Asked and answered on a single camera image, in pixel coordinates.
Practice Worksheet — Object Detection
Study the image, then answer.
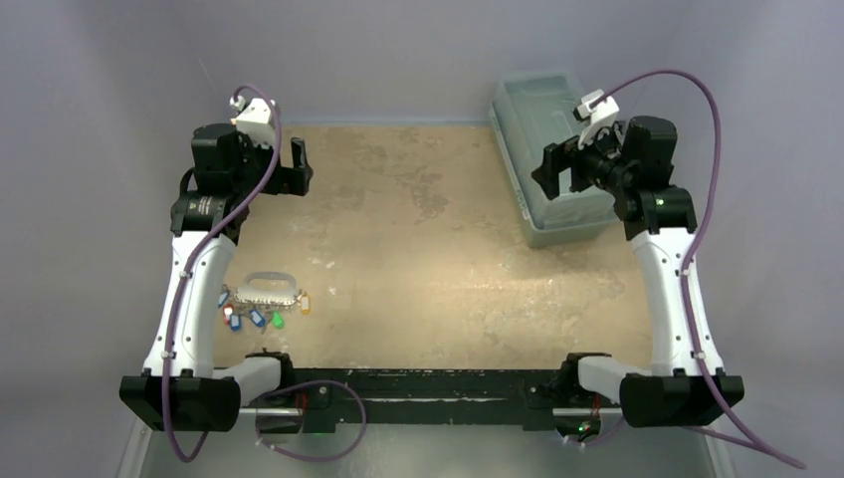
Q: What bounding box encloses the clear plastic storage box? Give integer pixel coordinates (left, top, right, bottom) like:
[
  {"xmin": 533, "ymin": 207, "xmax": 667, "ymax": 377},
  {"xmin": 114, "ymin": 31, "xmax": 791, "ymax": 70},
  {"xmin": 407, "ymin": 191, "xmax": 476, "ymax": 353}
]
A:
[{"xmin": 489, "ymin": 69, "xmax": 619, "ymax": 248}]

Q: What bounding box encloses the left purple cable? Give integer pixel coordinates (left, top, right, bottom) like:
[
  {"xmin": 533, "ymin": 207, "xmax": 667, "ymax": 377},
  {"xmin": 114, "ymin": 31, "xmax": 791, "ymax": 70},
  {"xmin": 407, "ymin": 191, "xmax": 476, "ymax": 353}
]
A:
[{"xmin": 160, "ymin": 83, "xmax": 368, "ymax": 464}]

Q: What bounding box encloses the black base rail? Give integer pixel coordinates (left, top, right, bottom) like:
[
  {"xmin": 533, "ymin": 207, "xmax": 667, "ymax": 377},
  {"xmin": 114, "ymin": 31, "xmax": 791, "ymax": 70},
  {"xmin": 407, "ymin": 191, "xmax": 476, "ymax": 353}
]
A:
[{"xmin": 249, "ymin": 367, "xmax": 621, "ymax": 435}]

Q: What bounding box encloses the yellow key tag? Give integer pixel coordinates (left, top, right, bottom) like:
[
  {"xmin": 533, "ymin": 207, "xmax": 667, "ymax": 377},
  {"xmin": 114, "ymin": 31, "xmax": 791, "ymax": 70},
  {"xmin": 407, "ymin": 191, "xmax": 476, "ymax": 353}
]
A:
[{"xmin": 299, "ymin": 293, "xmax": 311, "ymax": 315}]

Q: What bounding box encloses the green key tag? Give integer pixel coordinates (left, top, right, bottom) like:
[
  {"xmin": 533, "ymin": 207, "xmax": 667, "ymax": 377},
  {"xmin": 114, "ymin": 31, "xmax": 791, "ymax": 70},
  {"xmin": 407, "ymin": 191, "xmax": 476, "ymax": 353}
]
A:
[{"xmin": 271, "ymin": 311, "xmax": 285, "ymax": 330}]

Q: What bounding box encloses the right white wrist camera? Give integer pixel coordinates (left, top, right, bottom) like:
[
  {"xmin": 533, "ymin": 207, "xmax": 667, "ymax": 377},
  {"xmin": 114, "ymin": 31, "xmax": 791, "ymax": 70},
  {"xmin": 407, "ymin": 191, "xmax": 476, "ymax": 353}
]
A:
[{"xmin": 572, "ymin": 90, "xmax": 619, "ymax": 149}]

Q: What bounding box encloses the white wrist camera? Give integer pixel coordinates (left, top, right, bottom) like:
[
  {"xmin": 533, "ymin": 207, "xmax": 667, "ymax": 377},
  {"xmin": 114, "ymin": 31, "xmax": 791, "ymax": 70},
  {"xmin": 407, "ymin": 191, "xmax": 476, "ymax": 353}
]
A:
[
  {"xmin": 572, "ymin": 90, "xmax": 619, "ymax": 149},
  {"xmin": 229, "ymin": 95, "xmax": 277, "ymax": 148}
]

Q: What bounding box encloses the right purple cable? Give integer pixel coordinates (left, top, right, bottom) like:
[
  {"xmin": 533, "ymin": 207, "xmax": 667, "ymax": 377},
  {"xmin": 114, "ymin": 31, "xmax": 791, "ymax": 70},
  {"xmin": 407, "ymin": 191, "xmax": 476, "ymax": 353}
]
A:
[{"xmin": 560, "ymin": 68, "xmax": 807, "ymax": 471}]

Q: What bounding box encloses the metal keyring holder with keys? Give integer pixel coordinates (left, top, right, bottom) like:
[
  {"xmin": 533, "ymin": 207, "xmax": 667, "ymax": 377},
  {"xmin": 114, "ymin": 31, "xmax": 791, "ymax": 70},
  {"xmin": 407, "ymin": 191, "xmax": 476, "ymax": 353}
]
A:
[{"xmin": 217, "ymin": 271, "xmax": 308, "ymax": 332}]

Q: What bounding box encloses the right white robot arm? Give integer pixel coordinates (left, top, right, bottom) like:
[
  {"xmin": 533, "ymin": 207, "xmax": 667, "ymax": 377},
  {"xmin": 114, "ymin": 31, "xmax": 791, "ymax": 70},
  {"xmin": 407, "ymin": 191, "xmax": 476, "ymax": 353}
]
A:
[{"xmin": 531, "ymin": 116, "xmax": 744, "ymax": 428}]

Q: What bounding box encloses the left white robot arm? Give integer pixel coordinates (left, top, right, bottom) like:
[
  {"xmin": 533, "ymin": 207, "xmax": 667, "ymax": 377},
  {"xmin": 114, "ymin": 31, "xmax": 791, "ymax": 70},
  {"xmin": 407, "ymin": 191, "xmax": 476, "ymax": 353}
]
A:
[{"xmin": 119, "ymin": 123, "xmax": 297, "ymax": 432}]

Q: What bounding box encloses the purple cable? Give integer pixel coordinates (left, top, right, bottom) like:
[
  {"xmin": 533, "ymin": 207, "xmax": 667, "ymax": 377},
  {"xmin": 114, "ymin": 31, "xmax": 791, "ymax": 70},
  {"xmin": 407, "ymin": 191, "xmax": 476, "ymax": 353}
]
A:
[
  {"xmin": 560, "ymin": 68, "xmax": 807, "ymax": 471},
  {"xmin": 160, "ymin": 83, "xmax": 368, "ymax": 464}
]

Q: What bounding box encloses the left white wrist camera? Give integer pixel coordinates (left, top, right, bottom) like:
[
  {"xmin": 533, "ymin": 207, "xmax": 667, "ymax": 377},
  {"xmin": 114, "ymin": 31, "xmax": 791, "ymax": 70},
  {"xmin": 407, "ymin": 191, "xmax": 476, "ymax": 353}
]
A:
[{"xmin": 229, "ymin": 95, "xmax": 277, "ymax": 148}]

